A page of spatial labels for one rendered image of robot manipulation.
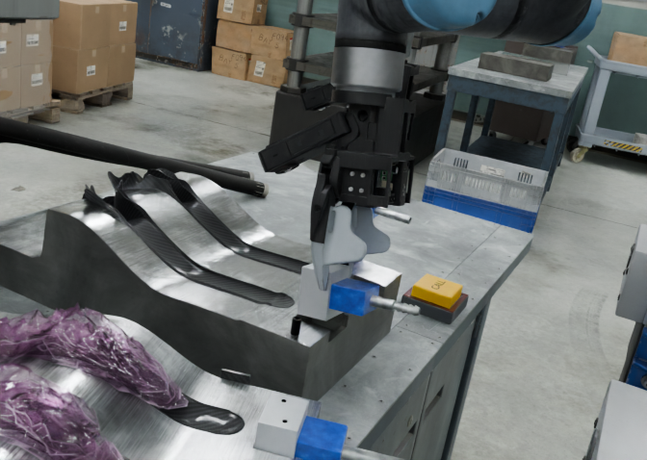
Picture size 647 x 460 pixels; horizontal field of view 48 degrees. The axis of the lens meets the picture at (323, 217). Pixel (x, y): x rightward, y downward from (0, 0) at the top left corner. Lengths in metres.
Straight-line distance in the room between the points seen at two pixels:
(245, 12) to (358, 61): 6.80
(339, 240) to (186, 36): 7.05
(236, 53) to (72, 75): 2.61
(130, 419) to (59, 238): 0.34
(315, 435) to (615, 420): 0.26
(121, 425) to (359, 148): 0.36
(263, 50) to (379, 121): 6.75
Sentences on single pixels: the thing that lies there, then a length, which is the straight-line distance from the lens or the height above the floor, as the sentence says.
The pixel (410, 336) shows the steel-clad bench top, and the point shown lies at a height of 0.80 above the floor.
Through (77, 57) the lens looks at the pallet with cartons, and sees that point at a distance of 5.33.
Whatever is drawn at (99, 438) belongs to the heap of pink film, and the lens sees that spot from 0.62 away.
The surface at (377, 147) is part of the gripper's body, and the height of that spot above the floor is 1.09.
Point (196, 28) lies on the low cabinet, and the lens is 7.71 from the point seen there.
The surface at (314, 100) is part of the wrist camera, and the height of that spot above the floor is 1.07.
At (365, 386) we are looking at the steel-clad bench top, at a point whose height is 0.80.
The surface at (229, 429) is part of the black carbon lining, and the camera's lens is 0.70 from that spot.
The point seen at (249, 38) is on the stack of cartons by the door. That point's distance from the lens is 7.55.
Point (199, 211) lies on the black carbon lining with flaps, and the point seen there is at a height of 0.91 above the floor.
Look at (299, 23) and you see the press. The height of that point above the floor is 0.86.
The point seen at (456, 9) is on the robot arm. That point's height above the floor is 1.24.
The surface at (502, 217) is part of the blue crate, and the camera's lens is 3.95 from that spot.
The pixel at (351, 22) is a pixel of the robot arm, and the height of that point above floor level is 1.21.
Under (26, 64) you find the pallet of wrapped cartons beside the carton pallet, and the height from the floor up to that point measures 0.41.
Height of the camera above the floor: 1.26
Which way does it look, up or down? 19 degrees down
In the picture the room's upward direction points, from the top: 9 degrees clockwise
